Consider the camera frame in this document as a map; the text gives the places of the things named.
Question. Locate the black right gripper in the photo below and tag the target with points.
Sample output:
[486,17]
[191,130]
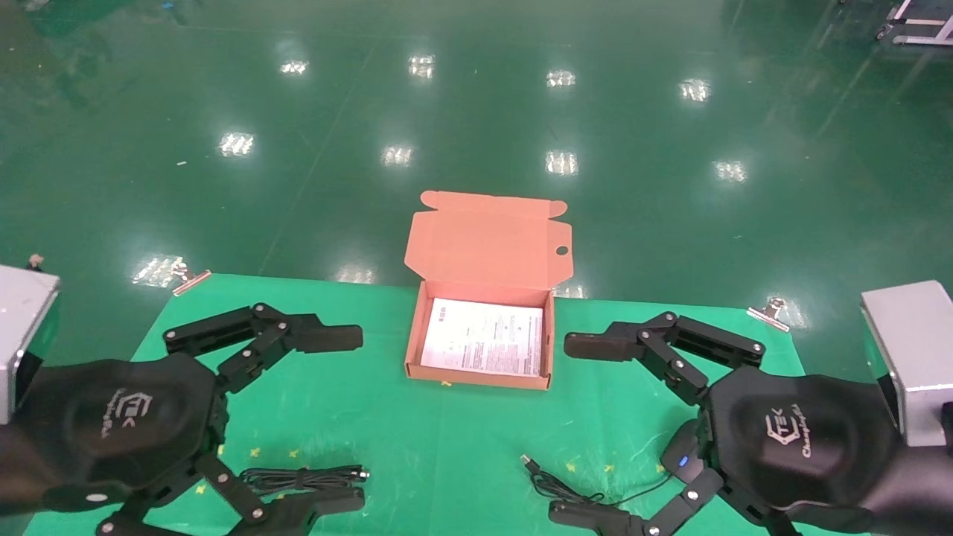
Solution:
[804,439]

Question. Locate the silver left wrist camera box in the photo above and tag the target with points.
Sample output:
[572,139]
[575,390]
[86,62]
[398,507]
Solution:
[22,327]

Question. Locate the white metal cart frame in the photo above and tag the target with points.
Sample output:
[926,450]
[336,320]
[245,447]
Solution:
[919,22]

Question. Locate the metal binder clip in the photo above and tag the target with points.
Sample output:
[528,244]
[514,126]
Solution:
[190,282]
[770,313]

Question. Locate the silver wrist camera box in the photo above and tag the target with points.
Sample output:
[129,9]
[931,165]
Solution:
[22,327]
[912,350]

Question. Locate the green table mat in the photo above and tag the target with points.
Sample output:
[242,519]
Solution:
[447,439]

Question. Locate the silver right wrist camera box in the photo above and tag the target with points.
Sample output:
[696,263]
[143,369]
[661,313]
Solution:
[912,350]

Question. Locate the orange cardboard box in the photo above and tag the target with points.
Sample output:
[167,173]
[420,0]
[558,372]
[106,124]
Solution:
[488,246]

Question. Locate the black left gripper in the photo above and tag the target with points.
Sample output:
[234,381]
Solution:
[112,424]

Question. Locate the white printed instruction sheet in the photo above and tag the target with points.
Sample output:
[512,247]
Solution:
[484,336]

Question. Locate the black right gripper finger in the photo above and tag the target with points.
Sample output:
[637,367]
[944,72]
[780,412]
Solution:
[588,517]

